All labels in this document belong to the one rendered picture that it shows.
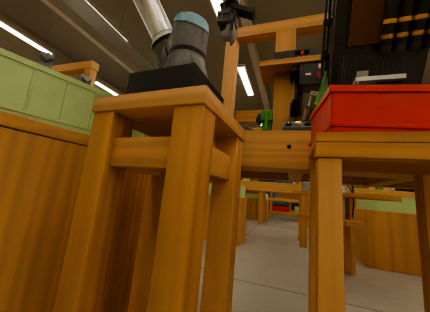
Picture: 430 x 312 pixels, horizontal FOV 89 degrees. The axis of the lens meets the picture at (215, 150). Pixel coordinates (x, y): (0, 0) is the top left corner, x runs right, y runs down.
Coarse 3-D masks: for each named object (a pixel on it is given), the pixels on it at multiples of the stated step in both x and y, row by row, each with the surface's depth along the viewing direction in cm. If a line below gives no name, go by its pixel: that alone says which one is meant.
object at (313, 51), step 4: (308, 48) 142; (312, 48) 141; (316, 48) 140; (292, 52) 145; (296, 52) 144; (300, 52) 143; (304, 52) 142; (308, 52) 141; (312, 52) 140; (316, 52) 140; (292, 56) 144; (296, 56) 143; (300, 56) 142
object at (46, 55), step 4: (44, 52) 93; (48, 52) 92; (40, 56) 91; (44, 56) 91; (48, 56) 92; (52, 56) 95; (40, 60) 91; (44, 60) 91; (48, 60) 92; (52, 60) 94; (40, 64) 90; (44, 64) 91; (48, 64) 93
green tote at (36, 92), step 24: (0, 48) 58; (0, 72) 58; (24, 72) 62; (48, 72) 66; (0, 96) 58; (24, 96) 61; (48, 96) 66; (72, 96) 71; (96, 96) 76; (48, 120) 65; (72, 120) 71
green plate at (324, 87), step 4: (324, 72) 107; (324, 76) 106; (324, 80) 106; (324, 84) 107; (320, 88) 106; (324, 88) 106; (320, 92) 106; (324, 92) 106; (320, 96) 106; (316, 100) 105
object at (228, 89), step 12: (276, 36) 161; (288, 36) 158; (228, 48) 172; (276, 48) 159; (288, 48) 156; (228, 60) 170; (228, 72) 167; (228, 84) 165; (276, 84) 153; (288, 84) 150; (228, 96) 163; (276, 96) 151; (288, 96) 149; (228, 108) 161; (276, 108) 149; (288, 108) 147; (276, 120) 148; (288, 120) 145
